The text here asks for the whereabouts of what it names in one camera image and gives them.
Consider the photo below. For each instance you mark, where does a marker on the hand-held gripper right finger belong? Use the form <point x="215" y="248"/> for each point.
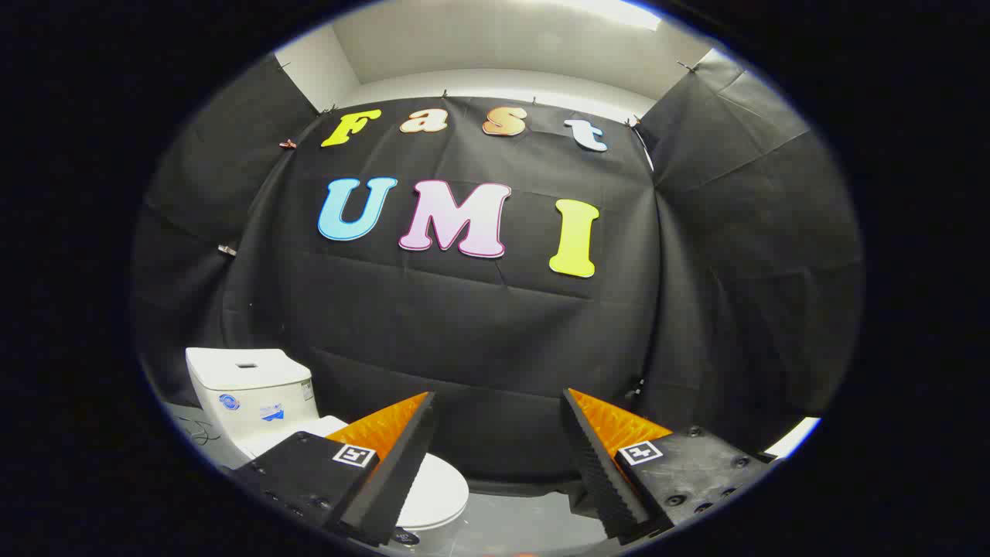
<point x="599" y="464"/>

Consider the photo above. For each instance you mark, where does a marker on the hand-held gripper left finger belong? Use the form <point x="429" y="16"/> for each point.
<point x="402" y="464"/>

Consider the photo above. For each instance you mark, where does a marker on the white toilet lid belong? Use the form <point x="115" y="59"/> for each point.
<point x="437" y="487"/>

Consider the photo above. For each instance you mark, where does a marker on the white ceramic toilet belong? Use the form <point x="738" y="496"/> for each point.
<point x="247" y="387"/>

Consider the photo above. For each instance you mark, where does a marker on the black backdrop cloth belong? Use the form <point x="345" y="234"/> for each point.
<point x="479" y="340"/>

